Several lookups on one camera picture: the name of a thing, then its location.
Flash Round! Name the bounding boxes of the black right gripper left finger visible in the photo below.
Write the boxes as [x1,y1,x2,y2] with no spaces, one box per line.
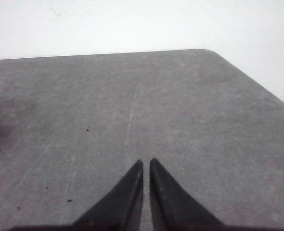
[71,159,144,231]

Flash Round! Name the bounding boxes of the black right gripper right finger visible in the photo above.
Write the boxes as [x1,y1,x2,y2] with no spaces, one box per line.
[149,157,226,231]

